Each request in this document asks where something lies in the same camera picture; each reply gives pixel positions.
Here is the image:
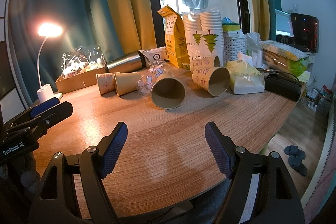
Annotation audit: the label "clear plastic patterned cup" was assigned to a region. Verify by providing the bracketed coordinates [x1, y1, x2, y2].
[136, 60, 174, 96]

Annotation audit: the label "patterned paper cup far left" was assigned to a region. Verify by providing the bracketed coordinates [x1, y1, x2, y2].
[96, 73, 115, 95]

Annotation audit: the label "plain brown paper cup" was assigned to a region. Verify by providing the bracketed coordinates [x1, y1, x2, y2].
[114, 72, 142, 97]

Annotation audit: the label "patterned cup right front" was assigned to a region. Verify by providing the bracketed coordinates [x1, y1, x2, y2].
[192, 67, 230, 97]

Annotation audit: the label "large open brown cup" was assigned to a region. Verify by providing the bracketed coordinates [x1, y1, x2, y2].
[150, 73, 186, 109]

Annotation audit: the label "patterned cup right back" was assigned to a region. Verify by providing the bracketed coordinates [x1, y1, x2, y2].
[190, 56, 221, 73]

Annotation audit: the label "brown cup stack in bag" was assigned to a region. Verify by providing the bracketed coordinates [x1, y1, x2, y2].
[261, 40, 309, 77]

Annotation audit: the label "white desk lamp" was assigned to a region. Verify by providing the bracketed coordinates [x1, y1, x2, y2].
[37, 22, 63, 103]

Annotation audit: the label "brown cardboard box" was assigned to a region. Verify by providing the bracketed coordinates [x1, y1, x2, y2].
[55, 66, 108, 94]

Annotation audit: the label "dark slipper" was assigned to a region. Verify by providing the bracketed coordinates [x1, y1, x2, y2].
[284, 145, 307, 177]

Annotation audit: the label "clear plastic snack bag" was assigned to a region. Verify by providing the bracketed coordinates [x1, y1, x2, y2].
[61, 46, 106, 79]

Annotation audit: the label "black pouch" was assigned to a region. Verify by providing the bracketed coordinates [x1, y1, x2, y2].
[265, 72, 302, 102]

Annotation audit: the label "stainless steel thermos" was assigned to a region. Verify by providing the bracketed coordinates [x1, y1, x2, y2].
[107, 51, 147, 73]

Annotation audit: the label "white plastic basket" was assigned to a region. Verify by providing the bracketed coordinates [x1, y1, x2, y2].
[223, 30, 247, 63]

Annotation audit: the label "teal curtain left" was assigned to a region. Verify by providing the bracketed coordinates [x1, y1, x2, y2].
[8, 0, 123, 103]

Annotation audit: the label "white small box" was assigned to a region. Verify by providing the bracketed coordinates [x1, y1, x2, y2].
[139, 47, 169, 64]

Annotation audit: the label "yellow paper carton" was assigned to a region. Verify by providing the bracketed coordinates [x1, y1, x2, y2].
[157, 6, 190, 68]

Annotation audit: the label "packaged white paper cups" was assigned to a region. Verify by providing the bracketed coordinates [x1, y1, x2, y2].
[183, 10, 224, 65]

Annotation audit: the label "yellow green sponge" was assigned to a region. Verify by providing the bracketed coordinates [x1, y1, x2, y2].
[222, 23, 240, 32]

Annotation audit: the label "computer monitor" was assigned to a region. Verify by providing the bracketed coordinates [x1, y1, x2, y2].
[275, 10, 294, 38]

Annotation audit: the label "black computer case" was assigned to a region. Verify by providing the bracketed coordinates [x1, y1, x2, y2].
[290, 12, 319, 53]

